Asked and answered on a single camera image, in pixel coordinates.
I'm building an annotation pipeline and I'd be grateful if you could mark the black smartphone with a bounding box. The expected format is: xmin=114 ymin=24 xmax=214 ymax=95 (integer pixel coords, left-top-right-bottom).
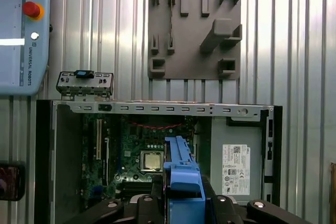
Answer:
xmin=0 ymin=160 xmax=26 ymax=201

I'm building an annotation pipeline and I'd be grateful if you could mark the black open PC case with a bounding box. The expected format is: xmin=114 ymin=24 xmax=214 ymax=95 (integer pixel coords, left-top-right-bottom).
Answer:
xmin=34 ymin=99 xmax=284 ymax=224

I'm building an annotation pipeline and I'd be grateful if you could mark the grey parts rack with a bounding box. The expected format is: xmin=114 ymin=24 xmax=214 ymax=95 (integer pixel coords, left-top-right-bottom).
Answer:
xmin=148 ymin=0 xmax=243 ymax=80

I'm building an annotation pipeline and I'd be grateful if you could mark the hard disk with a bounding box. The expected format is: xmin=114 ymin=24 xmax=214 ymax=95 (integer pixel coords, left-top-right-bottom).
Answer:
xmin=163 ymin=136 xmax=214 ymax=224

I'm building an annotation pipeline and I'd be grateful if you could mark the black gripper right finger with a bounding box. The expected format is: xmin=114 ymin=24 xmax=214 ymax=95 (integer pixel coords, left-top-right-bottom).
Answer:
xmin=202 ymin=177 xmax=313 ymax=224

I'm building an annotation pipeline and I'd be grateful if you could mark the silver CPU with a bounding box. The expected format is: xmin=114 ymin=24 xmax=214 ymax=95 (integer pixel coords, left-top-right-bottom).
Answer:
xmin=143 ymin=153 xmax=165 ymax=169

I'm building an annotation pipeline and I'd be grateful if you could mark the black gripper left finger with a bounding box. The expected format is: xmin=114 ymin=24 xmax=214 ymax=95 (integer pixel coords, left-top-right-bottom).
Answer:
xmin=78 ymin=174 xmax=166 ymax=224

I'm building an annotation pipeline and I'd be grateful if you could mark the grey power supply unit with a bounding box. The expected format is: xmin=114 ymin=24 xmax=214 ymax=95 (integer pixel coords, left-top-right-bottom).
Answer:
xmin=196 ymin=115 xmax=266 ymax=206

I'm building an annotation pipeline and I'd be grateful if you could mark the red black twisted wire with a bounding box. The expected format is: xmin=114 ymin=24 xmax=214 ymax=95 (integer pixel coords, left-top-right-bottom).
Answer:
xmin=128 ymin=121 xmax=184 ymax=130

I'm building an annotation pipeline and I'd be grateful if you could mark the pale blue teach pendant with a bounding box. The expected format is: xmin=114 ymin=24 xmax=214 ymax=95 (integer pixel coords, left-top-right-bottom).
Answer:
xmin=0 ymin=0 xmax=52 ymax=97

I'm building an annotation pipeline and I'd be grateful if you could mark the CPU socket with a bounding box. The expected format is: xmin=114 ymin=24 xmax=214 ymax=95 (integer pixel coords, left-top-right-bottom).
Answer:
xmin=139 ymin=149 xmax=167 ymax=174

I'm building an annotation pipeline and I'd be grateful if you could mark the grey metal slot bracket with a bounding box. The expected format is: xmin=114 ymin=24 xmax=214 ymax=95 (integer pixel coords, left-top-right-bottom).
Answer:
xmin=56 ymin=70 xmax=114 ymax=102

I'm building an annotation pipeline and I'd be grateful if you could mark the green motherboard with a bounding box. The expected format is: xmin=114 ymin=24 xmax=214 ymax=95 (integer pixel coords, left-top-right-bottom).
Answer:
xmin=81 ymin=115 xmax=197 ymax=209

